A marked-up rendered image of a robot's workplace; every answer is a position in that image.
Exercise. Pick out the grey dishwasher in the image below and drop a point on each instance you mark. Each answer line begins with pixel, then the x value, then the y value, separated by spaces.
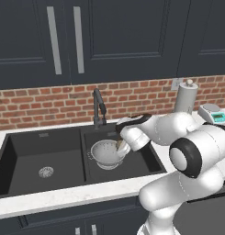
pixel 205 217

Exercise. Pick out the white wall outlet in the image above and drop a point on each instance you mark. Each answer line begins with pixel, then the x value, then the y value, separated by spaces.
pixel 177 84

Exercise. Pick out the white paper towel roll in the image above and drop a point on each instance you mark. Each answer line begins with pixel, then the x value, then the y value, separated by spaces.
pixel 185 98

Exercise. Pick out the dark cupboard door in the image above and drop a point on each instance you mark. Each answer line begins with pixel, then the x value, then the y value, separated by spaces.
pixel 117 220
pixel 126 36
pixel 208 33
pixel 22 42
pixel 49 226

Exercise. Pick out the white kitchen scale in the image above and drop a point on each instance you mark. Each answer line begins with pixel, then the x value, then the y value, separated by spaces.
pixel 213 114

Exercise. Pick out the dark upper cupboard door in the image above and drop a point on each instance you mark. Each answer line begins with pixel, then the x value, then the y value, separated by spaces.
pixel 126 36
pixel 208 33
pixel 22 42

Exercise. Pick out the brown kiwi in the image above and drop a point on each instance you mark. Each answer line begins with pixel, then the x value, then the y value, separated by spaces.
pixel 119 142

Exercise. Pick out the white metal colander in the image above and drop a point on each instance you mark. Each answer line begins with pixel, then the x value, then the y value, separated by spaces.
pixel 104 153

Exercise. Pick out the dark lower cupboard door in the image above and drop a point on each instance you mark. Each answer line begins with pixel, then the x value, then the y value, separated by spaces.
pixel 49 226
pixel 117 220

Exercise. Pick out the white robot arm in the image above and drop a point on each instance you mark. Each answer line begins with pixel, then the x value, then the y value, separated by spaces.
pixel 190 183

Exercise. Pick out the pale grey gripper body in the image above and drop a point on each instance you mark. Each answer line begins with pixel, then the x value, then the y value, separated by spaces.
pixel 124 149

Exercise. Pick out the silver sink drain strainer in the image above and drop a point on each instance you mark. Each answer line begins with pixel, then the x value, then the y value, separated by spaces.
pixel 46 172

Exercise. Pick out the black double sink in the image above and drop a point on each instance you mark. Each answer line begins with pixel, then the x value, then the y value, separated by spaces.
pixel 55 153

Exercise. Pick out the black sink faucet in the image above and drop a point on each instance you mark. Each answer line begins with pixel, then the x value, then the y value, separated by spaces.
pixel 98 104

